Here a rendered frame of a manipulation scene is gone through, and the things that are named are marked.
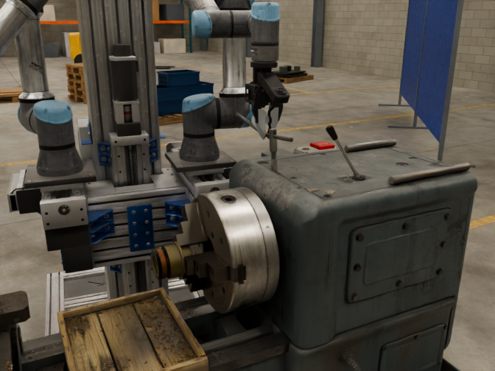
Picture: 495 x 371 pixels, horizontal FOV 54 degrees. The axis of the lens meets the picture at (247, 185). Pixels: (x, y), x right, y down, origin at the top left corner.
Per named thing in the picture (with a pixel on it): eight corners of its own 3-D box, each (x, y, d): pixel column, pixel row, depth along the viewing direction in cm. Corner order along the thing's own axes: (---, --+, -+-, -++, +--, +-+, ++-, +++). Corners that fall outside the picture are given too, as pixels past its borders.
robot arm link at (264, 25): (275, 2, 134) (283, 1, 126) (274, 44, 138) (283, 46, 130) (247, 2, 133) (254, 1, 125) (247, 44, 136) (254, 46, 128)
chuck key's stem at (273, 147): (279, 169, 138) (278, 128, 135) (272, 170, 137) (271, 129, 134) (275, 168, 140) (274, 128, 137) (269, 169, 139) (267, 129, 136)
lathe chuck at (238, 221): (213, 259, 151) (219, 168, 136) (260, 330, 127) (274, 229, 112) (186, 265, 147) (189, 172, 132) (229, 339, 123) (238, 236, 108)
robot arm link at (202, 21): (177, -32, 169) (194, 6, 130) (208, -31, 172) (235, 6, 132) (177, 3, 176) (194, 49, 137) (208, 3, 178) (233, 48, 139)
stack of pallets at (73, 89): (122, 93, 1106) (119, 60, 1083) (141, 98, 1044) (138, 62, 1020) (67, 99, 1030) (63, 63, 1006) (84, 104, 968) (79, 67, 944)
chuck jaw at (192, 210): (213, 241, 132) (203, 199, 134) (219, 237, 127) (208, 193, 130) (174, 249, 127) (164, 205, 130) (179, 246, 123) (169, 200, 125)
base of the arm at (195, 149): (175, 153, 189) (174, 128, 186) (213, 149, 194) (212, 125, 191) (184, 163, 176) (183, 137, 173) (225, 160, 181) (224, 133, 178)
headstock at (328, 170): (366, 236, 188) (375, 137, 175) (468, 297, 148) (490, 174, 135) (224, 270, 163) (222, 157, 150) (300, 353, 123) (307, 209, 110)
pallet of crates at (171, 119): (197, 110, 909) (196, 67, 883) (221, 117, 848) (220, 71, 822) (137, 118, 841) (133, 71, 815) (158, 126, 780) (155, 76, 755)
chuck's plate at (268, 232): (225, 256, 153) (231, 167, 138) (272, 326, 128) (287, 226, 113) (214, 259, 151) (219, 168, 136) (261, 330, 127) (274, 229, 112)
